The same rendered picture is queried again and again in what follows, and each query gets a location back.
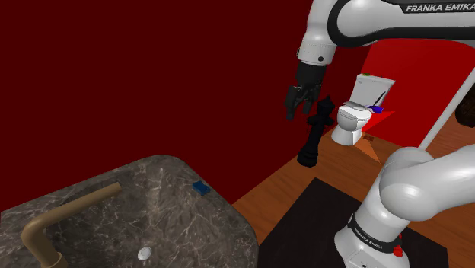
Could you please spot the white toilet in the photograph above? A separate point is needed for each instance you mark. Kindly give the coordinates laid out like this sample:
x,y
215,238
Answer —
x,y
350,118

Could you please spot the grey marble sink basin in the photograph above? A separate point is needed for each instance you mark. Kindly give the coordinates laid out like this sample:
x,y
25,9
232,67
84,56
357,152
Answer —
x,y
178,230

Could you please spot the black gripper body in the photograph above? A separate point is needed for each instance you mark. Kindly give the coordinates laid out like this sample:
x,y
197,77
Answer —
x,y
310,76

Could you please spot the small blue block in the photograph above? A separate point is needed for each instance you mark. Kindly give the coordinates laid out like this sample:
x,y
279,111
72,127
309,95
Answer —
x,y
201,187

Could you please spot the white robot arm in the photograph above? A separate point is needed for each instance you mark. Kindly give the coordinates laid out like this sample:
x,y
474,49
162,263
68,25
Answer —
x,y
408,185

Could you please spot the black chess piece figure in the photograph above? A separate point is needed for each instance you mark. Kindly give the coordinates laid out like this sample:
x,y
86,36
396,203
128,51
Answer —
x,y
313,139

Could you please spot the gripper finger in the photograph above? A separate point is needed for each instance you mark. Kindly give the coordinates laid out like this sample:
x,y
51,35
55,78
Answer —
x,y
308,104
292,102

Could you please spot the brass faucet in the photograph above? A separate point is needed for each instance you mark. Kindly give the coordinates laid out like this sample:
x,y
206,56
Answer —
x,y
70,206

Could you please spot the dark robot stand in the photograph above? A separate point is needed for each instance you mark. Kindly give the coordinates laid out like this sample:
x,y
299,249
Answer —
x,y
304,230

